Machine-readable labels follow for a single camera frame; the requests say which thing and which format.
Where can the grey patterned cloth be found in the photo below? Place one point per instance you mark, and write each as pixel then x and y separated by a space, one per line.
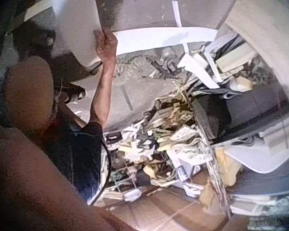
pixel 137 93

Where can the grey board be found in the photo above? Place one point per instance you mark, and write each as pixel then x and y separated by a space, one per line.
pixel 147 13

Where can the heap of paper scraps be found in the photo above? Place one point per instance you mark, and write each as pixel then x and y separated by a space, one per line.
pixel 173 134

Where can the person's right fingers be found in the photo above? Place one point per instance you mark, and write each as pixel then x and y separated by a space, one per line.
pixel 98 38

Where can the white plastic tray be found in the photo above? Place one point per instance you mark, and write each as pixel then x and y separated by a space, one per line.
pixel 260 158

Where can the narrow white paper strip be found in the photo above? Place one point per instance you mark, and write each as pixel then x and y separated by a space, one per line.
pixel 177 13

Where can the large white paper sheet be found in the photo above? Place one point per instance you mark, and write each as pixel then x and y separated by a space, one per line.
pixel 77 31

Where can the large white roll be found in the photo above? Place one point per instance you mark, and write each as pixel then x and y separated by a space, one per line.
pixel 267 36

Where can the white board strip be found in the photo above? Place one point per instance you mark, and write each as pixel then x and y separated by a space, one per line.
pixel 37 12

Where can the long curved white board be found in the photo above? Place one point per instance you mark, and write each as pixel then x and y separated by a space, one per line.
pixel 159 36

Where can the brown carton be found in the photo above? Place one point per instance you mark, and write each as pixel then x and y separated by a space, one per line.
pixel 163 211

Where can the black machine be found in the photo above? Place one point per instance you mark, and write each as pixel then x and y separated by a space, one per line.
pixel 33 48

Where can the person's right hand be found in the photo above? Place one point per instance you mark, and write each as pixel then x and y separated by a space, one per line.
pixel 107 47

